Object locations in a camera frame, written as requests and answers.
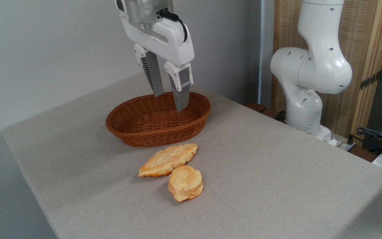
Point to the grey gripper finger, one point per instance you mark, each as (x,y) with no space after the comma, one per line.
(156,76)
(181,89)

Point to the brown wicker basket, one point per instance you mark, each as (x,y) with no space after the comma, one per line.
(134,127)

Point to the long flat bread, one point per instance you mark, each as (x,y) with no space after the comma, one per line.
(167,159)

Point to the round thick bread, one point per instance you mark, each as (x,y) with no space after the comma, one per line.
(186,182)

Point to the black plug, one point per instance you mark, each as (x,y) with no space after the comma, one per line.
(351,139)

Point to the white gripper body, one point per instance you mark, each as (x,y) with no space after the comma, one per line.
(171,39)

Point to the white vertical pole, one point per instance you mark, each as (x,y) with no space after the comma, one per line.
(266,49)

